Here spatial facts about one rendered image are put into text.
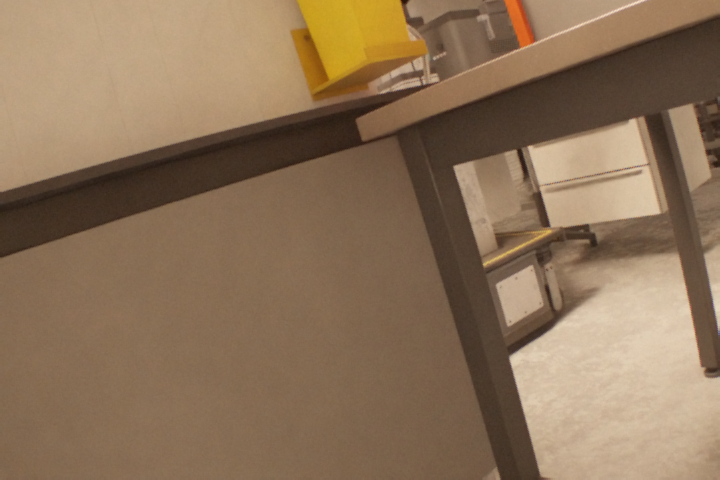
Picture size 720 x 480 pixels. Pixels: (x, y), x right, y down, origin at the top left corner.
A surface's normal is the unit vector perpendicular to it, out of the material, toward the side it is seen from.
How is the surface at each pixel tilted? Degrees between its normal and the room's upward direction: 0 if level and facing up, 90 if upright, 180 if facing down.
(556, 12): 90
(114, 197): 90
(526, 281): 90
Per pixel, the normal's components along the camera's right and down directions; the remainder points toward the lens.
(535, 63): -0.76, 0.29
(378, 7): 0.59, -0.07
